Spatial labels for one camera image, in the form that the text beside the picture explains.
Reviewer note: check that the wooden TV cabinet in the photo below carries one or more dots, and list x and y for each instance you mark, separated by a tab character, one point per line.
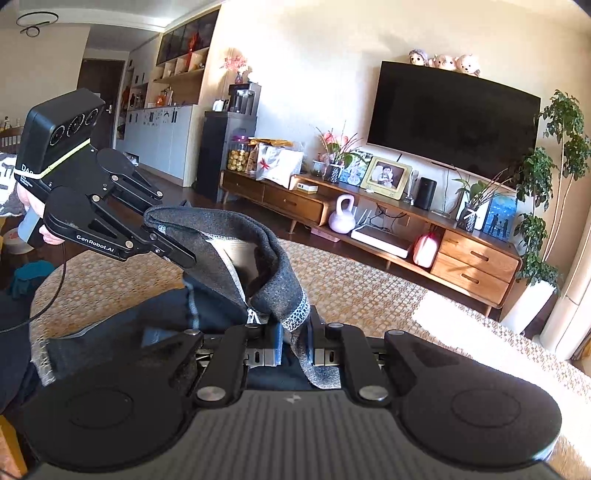
475	267

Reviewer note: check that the cartoon figure picture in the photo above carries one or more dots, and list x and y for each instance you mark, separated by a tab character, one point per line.
358	168

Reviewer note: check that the potted pink flower plant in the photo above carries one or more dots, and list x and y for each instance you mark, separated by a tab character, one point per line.
335	173

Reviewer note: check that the white cartoon print stool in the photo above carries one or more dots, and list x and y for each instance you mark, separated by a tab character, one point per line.
16	240

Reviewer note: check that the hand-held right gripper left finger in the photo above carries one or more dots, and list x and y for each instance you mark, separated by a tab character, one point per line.
275	344

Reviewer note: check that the pink bag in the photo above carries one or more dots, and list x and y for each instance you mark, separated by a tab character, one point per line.
425	251

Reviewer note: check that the yellow photo frame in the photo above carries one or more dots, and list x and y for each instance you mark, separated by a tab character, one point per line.
385	177

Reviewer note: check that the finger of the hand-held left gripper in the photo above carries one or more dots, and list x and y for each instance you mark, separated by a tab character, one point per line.
138	230
138	189

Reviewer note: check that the person's left hand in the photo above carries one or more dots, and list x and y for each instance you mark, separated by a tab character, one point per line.
28	201

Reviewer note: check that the dark grey shirt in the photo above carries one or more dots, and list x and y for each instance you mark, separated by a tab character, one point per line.
277	263

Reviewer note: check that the wall shelves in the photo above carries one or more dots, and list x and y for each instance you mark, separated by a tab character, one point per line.
184	46

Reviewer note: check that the wooden dining chair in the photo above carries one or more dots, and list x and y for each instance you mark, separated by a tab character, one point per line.
11	138

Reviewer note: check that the white router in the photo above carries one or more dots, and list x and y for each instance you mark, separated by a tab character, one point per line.
364	218

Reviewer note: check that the black television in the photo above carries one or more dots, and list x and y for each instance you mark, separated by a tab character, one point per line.
452	120

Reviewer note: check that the white standing air conditioner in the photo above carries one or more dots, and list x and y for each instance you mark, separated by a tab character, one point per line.
570	318

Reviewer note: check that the black speaker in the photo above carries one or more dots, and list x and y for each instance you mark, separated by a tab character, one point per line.
425	194

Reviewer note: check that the white gift bag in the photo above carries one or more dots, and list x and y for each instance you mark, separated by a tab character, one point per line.
279	164

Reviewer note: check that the dark wooden door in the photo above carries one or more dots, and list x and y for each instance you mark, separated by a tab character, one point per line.
99	92

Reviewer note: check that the blue picture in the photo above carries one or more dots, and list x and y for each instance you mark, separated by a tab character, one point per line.
499	219

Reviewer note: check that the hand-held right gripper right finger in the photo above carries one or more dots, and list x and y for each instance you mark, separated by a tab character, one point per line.
317	344

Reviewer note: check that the white kettle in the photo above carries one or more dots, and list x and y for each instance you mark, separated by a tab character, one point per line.
220	105

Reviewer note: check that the glass terrarium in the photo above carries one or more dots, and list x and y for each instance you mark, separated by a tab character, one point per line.
319	168

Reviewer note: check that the pink flower vase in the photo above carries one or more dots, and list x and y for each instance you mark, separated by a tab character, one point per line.
236	67

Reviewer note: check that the purple kettlebell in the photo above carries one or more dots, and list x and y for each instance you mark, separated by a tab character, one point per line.
341	219

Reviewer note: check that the jar of golden chocolates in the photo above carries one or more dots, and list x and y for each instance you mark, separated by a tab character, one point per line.
238	157

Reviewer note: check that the black cabinet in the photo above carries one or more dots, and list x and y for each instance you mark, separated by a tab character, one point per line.
221	157

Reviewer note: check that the coffee machine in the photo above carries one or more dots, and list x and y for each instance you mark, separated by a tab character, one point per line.
244	99

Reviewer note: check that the round table with lace cloth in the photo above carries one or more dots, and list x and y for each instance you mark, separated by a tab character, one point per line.
369	295

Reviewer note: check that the pink power strip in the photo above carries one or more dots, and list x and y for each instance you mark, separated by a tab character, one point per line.
324	233

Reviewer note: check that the ceiling lamp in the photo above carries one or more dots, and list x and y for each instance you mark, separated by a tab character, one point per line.
37	21

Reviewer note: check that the white shoes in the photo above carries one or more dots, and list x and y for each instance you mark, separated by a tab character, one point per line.
134	159

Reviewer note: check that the plush toy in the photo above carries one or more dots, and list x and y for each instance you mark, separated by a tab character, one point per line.
467	64
419	59
444	62

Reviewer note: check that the small white box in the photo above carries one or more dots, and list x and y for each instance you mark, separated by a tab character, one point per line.
304	186

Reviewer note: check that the tall potted tree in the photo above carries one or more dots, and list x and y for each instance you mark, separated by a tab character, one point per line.
531	304

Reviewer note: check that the teal garment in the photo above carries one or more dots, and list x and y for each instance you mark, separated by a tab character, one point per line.
32	279

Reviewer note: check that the white flat box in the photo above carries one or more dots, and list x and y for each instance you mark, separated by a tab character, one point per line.
381	240

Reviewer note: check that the white cabinets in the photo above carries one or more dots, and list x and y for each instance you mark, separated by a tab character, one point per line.
161	143

